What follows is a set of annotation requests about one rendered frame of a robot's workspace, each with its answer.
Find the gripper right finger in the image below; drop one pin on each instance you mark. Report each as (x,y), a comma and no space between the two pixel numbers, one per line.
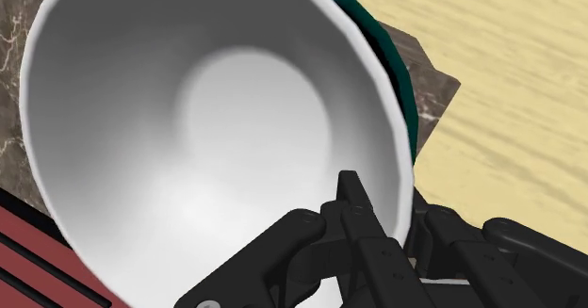
(487,270)

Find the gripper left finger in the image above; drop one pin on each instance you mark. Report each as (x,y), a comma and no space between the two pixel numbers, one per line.
(275,256)

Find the white bowl with green outside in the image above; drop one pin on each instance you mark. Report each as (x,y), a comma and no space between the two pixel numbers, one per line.
(183,114)

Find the red cabinet with black grooves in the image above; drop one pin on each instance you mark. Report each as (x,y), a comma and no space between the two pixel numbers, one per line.
(27,245)

